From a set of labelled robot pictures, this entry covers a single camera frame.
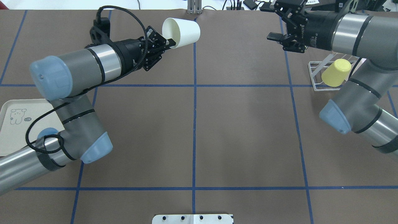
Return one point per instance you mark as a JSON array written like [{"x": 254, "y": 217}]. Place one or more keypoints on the grey aluminium frame post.
[{"x": 194, "y": 7}]

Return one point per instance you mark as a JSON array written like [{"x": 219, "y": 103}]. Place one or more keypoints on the white wire cup rack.
[{"x": 316, "y": 68}]

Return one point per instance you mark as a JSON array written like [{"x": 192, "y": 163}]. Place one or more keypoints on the cream plastic tray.
[{"x": 16, "y": 117}]

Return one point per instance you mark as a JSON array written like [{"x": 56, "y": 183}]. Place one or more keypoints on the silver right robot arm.
[{"x": 374, "y": 38}]

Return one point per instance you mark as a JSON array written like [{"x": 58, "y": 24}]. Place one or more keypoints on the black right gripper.
[{"x": 317, "y": 30}]

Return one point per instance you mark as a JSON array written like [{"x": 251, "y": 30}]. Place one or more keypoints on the yellow plastic cup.
[{"x": 336, "y": 73}]

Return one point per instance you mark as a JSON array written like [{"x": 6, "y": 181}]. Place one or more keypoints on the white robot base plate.
[{"x": 193, "y": 219}]

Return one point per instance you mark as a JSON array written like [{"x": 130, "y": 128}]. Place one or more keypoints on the pale green plastic cup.
[{"x": 182, "y": 32}]

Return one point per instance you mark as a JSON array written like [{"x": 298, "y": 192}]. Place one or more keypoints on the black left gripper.
[{"x": 130, "y": 53}]

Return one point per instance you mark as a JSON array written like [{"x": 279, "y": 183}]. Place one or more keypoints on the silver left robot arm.
[{"x": 72, "y": 129}]

